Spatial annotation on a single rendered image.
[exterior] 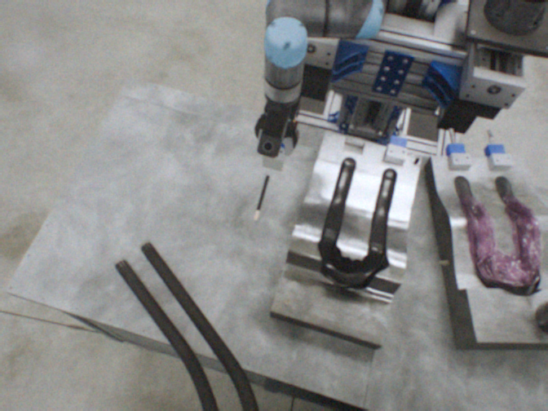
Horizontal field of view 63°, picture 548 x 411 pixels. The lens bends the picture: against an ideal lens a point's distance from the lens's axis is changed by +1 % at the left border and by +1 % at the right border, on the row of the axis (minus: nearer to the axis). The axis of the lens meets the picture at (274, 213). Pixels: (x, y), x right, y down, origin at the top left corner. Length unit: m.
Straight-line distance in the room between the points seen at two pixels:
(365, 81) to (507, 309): 0.81
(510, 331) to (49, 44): 2.57
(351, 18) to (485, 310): 0.67
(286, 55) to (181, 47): 1.89
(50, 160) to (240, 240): 1.44
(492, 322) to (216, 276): 0.63
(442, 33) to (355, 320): 0.85
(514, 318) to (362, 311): 0.32
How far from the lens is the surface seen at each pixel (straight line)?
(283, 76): 0.86
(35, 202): 2.32
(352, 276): 1.06
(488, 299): 1.11
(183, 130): 1.33
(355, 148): 1.23
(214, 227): 1.17
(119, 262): 1.15
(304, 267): 1.06
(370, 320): 1.06
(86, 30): 2.90
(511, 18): 1.36
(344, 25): 0.92
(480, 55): 1.37
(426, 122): 2.21
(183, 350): 1.01
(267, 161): 1.10
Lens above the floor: 1.87
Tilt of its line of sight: 65 degrees down
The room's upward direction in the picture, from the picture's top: 5 degrees clockwise
